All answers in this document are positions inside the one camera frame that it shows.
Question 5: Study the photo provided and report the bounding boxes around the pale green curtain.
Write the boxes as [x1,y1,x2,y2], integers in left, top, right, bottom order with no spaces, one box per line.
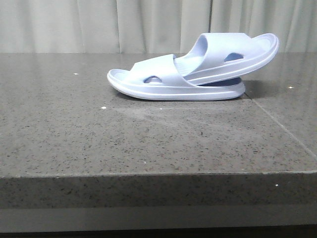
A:
[0,0,317,53]

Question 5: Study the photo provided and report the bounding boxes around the light blue slipper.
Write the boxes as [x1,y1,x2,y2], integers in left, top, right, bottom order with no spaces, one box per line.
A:
[107,54,245,101]
[174,33,279,85]

